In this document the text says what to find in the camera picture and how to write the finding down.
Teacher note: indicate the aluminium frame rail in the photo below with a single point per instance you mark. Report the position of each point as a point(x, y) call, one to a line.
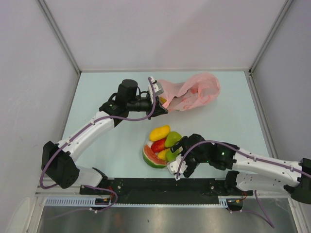
point(58, 34)

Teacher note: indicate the red fake mango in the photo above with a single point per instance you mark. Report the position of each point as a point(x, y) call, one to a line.
point(158, 146)

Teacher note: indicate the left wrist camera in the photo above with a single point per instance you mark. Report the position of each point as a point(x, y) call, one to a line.
point(154, 88)

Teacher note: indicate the white paper plate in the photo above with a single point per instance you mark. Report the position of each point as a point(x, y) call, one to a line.
point(156, 155)

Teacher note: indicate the pink plastic bag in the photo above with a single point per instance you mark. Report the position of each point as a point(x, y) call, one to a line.
point(199, 90)

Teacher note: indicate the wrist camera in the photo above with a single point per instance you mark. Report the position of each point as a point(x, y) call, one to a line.
point(177, 167)
point(154, 88)

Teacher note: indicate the green fake fruit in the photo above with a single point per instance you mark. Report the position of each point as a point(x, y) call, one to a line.
point(171, 156)
point(172, 138)

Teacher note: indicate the red watermelon slice toy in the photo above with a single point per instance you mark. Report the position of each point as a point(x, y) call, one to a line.
point(151, 159)

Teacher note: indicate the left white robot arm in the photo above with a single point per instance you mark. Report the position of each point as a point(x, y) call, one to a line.
point(59, 159)

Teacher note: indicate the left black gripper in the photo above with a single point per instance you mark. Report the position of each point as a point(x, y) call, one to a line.
point(159, 109)

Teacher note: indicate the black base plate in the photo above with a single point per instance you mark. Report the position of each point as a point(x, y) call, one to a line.
point(168, 191)

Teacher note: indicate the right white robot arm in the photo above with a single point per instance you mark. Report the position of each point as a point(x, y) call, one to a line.
point(247, 171)

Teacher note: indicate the white cable duct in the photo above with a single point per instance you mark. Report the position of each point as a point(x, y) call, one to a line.
point(77, 201)

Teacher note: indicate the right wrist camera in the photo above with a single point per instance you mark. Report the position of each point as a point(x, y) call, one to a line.
point(177, 167)

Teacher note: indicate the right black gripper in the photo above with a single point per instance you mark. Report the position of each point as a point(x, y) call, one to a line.
point(191, 167)

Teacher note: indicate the yellow green starfruit toy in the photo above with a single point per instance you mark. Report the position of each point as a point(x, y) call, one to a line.
point(162, 100)

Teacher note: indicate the yellow fake mango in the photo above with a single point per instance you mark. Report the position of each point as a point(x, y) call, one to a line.
point(159, 133)
point(162, 155)

